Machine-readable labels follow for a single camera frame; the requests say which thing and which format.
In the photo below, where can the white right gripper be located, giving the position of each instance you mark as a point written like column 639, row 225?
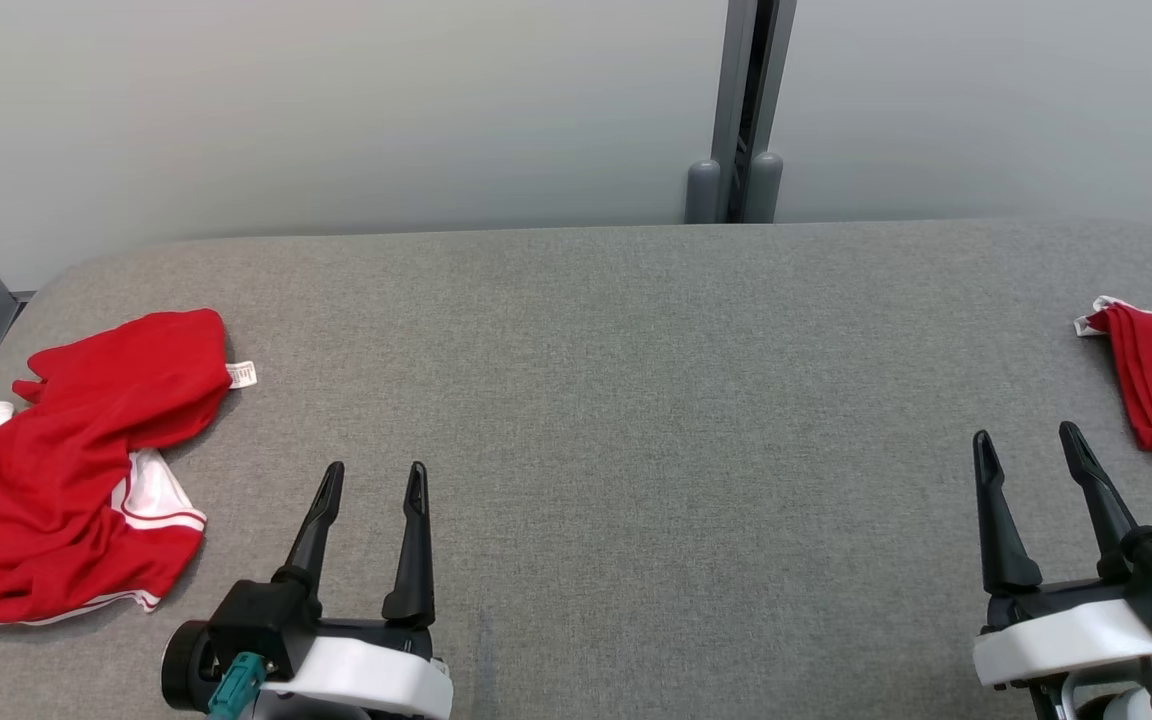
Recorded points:
column 1066, row 635

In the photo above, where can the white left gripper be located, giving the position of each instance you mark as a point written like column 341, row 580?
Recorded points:
column 376, row 675

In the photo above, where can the red Bulls jersey shirt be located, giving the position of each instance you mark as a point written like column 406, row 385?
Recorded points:
column 56, row 480

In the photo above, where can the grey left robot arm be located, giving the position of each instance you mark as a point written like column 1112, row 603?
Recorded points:
column 181, row 665

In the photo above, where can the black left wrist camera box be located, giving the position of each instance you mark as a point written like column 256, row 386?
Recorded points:
column 261, row 615

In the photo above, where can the grey partition post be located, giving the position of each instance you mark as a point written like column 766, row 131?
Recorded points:
column 736, row 100

